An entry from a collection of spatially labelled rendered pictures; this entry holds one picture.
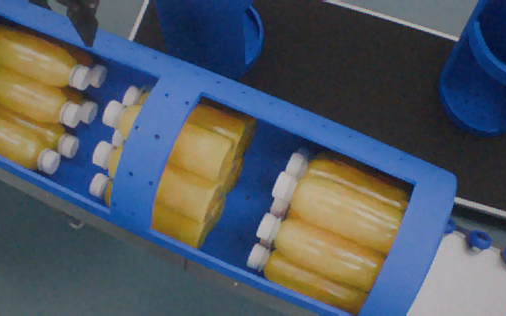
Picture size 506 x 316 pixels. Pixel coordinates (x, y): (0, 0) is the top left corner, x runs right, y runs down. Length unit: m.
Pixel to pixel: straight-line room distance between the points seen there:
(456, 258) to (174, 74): 0.61
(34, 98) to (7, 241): 1.18
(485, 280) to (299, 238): 0.42
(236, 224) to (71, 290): 1.11
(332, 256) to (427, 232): 0.16
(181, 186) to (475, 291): 0.57
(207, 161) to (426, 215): 0.33
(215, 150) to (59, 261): 1.32
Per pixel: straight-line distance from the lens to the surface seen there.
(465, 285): 1.41
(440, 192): 1.13
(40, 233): 2.43
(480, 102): 2.36
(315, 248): 1.16
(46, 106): 1.33
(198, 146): 1.15
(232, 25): 1.97
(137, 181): 1.13
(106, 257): 2.36
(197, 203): 1.17
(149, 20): 2.41
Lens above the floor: 2.29
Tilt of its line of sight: 74 degrees down
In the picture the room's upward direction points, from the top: 6 degrees counter-clockwise
